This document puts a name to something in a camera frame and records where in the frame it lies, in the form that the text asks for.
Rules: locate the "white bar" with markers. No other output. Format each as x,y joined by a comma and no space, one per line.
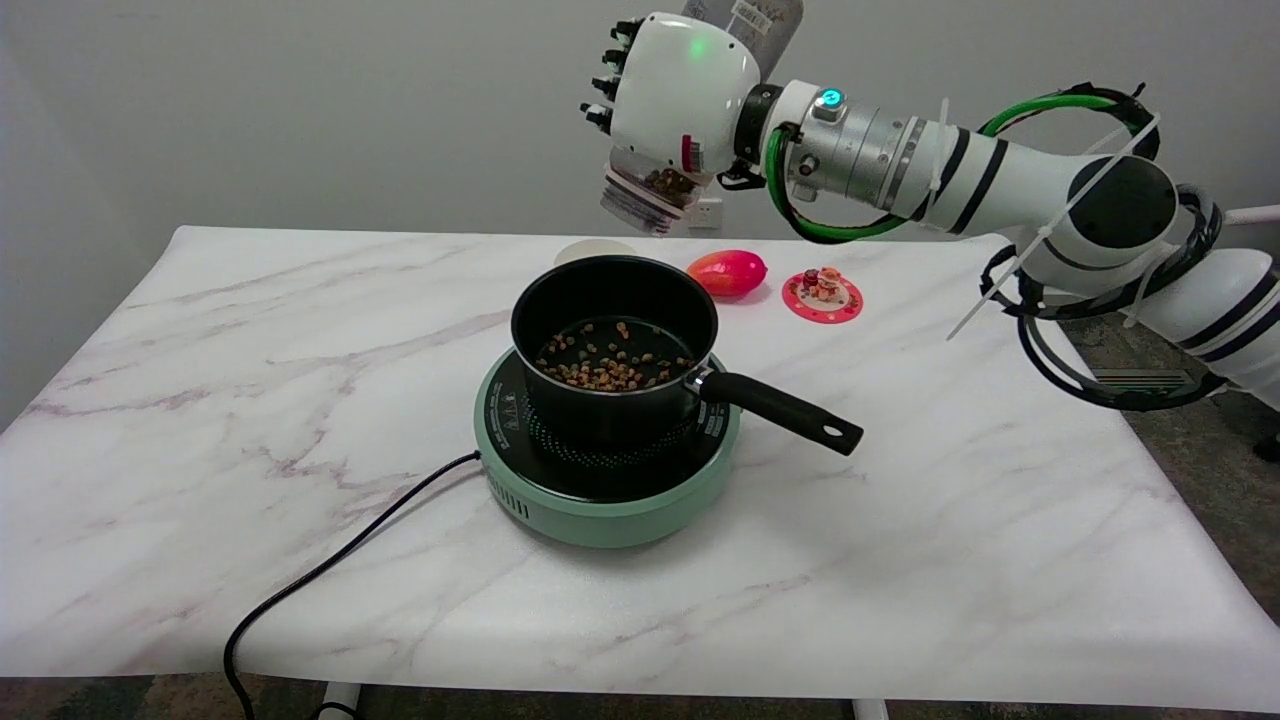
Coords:
1253,214

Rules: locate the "white wall socket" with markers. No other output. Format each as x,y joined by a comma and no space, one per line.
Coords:
708,216

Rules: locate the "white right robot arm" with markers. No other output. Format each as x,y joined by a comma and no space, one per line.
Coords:
1000,190

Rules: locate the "floor vent grille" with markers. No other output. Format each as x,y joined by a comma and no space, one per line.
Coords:
1140,378

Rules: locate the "red mango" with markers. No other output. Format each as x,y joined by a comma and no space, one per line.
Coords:
727,272

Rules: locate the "white table leg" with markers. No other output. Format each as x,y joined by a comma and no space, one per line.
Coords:
870,709
338,700

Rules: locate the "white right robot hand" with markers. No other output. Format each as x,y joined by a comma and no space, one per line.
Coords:
680,95

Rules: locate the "green induction cooker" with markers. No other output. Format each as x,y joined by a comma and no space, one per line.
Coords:
600,480

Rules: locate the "black soup pot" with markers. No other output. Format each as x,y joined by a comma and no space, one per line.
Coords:
640,350

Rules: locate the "white round lid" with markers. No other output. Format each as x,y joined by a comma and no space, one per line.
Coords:
592,249

